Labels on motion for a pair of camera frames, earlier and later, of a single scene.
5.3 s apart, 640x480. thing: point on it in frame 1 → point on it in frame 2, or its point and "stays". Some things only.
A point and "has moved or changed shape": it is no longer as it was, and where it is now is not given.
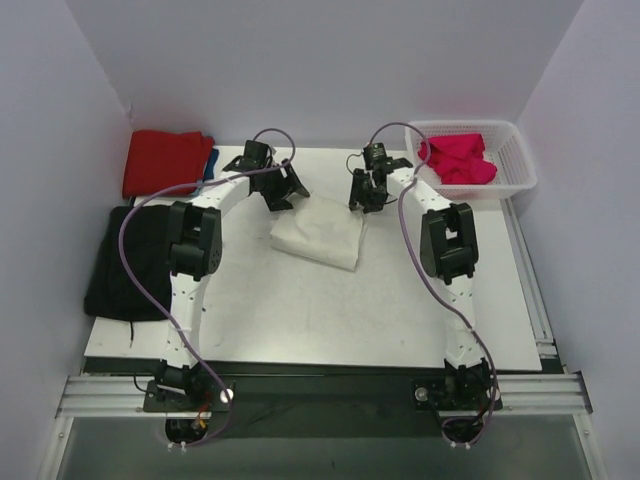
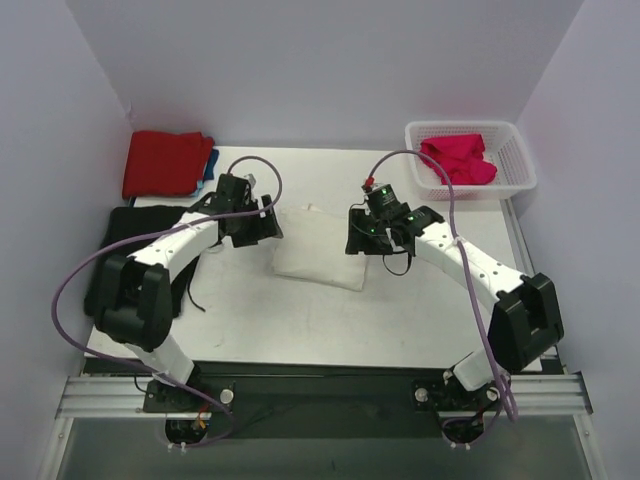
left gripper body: (282, 185) → (261, 226)
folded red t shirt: (158, 160) stays
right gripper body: (367, 188) → (361, 234)
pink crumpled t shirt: (460, 159) stays
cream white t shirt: (322, 230) has moved or changed shape
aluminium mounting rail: (123, 396) stays
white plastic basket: (504, 145) stays
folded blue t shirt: (210, 164) stays
